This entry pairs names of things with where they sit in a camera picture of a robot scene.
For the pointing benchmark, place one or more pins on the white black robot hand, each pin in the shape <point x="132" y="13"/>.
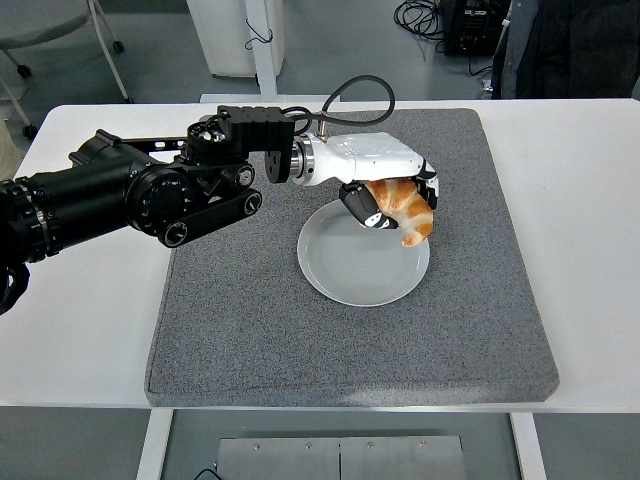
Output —
<point x="370" y="155"/>

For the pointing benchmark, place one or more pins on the golden croissant bread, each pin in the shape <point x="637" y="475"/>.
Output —
<point x="405" y="205"/>

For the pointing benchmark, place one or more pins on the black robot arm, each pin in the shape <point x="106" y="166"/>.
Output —
<point x="90" y="185"/>

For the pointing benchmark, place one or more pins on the pale grey round plate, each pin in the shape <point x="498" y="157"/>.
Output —
<point x="360" y="270"/>

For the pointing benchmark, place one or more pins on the grey metal plate with screws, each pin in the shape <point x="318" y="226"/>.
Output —
<point x="300" y="460"/>

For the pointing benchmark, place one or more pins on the white table column with foot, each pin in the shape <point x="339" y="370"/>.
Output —
<point x="265" y="60"/>

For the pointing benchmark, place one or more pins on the black equipment box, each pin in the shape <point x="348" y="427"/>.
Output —
<point x="475" y="30"/>

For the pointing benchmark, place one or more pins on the grey speckled mat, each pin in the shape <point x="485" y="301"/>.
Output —
<point x="325" y="350"/>

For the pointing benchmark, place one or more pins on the white table leg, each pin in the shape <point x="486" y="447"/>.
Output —
<point x="529" y="450"/>
<point x="152" y="445"/>

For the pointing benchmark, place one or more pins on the grey chair with casters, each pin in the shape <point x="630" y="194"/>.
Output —
<point x="45" y="20"/>

